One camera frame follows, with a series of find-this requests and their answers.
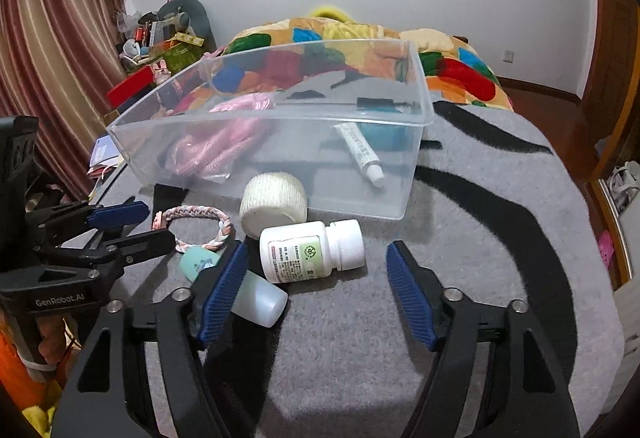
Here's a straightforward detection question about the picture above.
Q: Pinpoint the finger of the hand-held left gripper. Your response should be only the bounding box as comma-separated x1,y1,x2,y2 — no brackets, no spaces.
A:
27,199,151,239
35,230,177,269

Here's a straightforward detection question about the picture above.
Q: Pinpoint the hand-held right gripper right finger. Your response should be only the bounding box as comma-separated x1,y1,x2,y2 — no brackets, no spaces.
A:
386,240,581,438

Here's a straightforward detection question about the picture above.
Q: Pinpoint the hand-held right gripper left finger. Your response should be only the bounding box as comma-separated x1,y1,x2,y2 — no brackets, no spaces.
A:
60,240,249,438

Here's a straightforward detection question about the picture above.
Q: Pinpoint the small mint green bottle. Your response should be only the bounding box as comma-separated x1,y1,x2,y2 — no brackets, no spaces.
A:
179,248,289,329

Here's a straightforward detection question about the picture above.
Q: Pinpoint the white pill bottle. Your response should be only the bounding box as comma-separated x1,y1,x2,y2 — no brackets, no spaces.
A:
259,219,365,283

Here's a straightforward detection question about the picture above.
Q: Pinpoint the clear plastic storage bin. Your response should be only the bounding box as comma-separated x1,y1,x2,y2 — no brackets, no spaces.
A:
106,39,435,221

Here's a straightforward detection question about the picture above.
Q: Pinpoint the stack of papers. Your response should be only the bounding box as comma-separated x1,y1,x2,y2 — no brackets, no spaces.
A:
89,138,123,179

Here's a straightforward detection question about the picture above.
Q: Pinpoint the grey black striped mat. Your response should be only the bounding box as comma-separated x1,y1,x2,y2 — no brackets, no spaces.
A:
65,88,626,438

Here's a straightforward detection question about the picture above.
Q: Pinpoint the white bandage roll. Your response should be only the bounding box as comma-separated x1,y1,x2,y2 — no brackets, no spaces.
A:
239,172,308,239

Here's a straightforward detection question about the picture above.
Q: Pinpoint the red box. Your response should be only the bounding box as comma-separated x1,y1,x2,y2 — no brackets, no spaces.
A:
106,65,153,107

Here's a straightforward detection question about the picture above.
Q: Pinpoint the pink plush toy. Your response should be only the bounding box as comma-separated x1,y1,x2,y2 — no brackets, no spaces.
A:
150,58,173,86

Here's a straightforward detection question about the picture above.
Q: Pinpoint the white ointment tube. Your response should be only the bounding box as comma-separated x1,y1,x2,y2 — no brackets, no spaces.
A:
334,123,386,189

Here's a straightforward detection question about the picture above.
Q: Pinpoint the teal small box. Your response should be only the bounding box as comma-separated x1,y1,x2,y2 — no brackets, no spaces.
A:
360,123,408,151

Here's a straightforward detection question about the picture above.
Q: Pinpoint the green box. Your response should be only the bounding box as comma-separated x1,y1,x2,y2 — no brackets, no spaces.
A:
165,35,207,73

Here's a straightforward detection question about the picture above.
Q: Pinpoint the striped brown curtain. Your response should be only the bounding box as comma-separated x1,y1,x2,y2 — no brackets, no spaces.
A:
0,0,128,203

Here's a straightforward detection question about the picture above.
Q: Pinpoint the thin black brush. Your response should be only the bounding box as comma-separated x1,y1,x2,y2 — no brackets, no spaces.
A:
275,98,416,111

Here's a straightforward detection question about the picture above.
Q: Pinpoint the colourful patchwork blanket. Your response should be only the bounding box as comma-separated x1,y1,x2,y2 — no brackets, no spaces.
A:
220,18,513,111

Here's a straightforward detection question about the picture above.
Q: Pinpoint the yellow pillow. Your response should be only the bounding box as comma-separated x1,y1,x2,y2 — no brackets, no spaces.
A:
310,5,353,23

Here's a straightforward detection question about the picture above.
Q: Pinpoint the wooden wardrobe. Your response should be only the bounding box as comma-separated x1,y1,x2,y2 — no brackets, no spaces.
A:
575,0,640,179

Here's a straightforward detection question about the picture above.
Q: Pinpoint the pink white braided bracelet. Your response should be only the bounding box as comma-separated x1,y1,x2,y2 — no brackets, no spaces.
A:
152,205,233,253

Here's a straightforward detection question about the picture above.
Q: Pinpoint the pink rope bundle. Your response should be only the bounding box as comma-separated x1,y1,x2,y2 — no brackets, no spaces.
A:
167,95,273,179

